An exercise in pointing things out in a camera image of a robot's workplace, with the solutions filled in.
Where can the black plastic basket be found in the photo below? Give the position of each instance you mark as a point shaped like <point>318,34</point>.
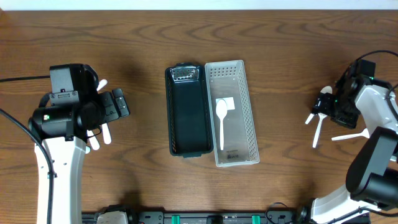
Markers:
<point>189,122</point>

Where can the white fork upper left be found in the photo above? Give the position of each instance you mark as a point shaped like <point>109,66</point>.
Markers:
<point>102,84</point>

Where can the white spoon lower pair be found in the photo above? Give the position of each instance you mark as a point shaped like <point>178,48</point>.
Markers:
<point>318,130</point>

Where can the white spoon pair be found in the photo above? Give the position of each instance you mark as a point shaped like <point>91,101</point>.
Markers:
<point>327,89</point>
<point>318,130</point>

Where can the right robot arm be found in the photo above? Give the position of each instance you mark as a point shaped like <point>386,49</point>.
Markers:
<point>370,185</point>

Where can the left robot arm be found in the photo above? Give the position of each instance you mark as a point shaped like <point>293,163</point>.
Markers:
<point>64,131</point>

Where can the white fork middle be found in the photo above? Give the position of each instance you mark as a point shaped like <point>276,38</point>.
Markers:
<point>95,145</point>

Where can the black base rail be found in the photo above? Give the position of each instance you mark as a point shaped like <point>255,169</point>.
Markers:
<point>124,214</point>

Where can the white spoon upper pair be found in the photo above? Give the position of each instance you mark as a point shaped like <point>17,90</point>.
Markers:
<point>327,89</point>

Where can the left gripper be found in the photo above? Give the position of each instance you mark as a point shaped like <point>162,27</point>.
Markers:
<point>109,106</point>

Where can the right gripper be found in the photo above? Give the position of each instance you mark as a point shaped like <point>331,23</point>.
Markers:
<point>323,105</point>

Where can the clear plastic basket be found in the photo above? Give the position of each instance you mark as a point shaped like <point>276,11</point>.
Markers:
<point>227,80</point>

